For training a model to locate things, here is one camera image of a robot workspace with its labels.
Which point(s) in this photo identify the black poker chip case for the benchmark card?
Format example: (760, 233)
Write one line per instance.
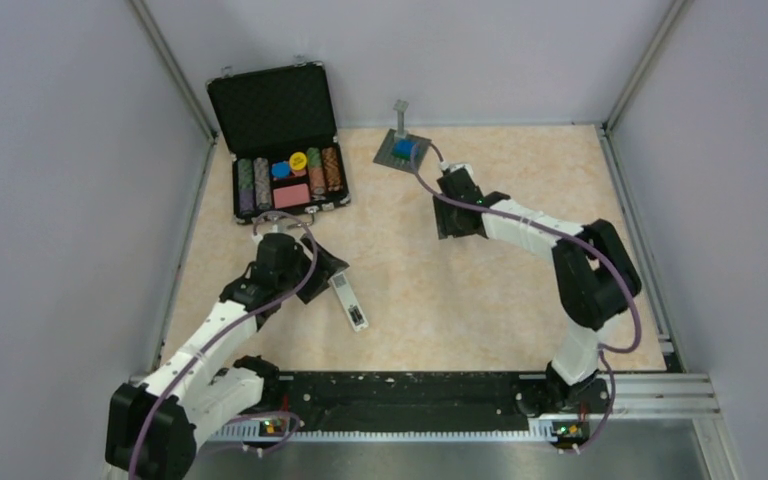
(265, 116)

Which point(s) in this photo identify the blue poker chip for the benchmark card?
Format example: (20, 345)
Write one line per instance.
(280, 171)

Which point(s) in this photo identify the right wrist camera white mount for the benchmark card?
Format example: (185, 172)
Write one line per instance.
(447, 167)

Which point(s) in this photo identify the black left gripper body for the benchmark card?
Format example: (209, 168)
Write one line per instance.
(324, 270)

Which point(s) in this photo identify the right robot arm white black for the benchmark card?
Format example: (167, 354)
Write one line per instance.
(595, 276)

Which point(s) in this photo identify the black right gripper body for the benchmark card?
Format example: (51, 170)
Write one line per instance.
(448, 223)

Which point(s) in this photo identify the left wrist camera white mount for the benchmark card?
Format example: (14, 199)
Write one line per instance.
(281, 226)

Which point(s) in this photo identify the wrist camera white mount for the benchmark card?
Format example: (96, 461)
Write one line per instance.
(447, 167)
(281, 226)

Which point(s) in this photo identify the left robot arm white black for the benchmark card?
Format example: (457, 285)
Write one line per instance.
(157, 427)

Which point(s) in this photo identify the yellow poker chip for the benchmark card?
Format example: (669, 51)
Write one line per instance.
(298, 161)

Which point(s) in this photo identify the white remote control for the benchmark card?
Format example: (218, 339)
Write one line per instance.
(347, 298)

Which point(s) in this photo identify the grey lego baseplate with bricks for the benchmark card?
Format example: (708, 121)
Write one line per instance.
(400, 149)

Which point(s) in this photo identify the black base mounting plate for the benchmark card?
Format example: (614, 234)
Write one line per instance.
(427, 402)

